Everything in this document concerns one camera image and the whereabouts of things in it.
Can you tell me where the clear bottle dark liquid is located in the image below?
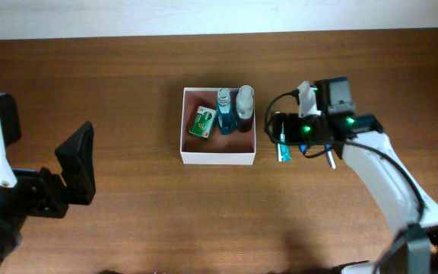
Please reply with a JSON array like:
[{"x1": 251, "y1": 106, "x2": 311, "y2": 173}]
[{"x1": 236, "y1": 85, "x2": 254, "y2": 132}]

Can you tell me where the teal mouthwash bottle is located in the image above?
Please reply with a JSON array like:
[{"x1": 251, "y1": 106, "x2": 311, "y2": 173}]
[{"x1": 216, "y1": 88, "x2": 236, "y2": 135}]

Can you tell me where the white teal toothpaste tube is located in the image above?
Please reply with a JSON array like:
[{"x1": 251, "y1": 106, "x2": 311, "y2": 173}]
[{"x1": 277, "y1": 124, "x2": 291, "y2": 162}]

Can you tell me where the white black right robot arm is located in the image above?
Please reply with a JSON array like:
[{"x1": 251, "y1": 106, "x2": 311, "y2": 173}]
[{"x1": 264, "y1": 77, "x2": 438, "y2": 273}]

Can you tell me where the white cardboard box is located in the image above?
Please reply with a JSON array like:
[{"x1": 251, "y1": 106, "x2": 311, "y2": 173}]
[{"x1": 179, "y1": 88, "x2": 256, "y2": 165}]

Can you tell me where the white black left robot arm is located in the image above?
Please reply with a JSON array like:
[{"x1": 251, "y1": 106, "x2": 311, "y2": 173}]
[{"x1": 0, "y1": 93, "x2": 97, "y2": 267}]

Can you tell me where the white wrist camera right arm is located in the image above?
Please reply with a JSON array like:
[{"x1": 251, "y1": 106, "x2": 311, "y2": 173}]
[{"x1": 297, "y1": 81, "x2": 322, "y2": 118}]

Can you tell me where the blue white toothbrush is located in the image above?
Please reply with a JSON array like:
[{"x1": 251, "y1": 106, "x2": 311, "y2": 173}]
[{"x1": 325, "y1": 144, "x2": 336, "y2": 170}]

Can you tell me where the green soap box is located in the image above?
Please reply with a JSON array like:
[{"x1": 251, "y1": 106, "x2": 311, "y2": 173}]
[{"x1": 189, "y1": 106, "x2": 217, "y2": 139}]

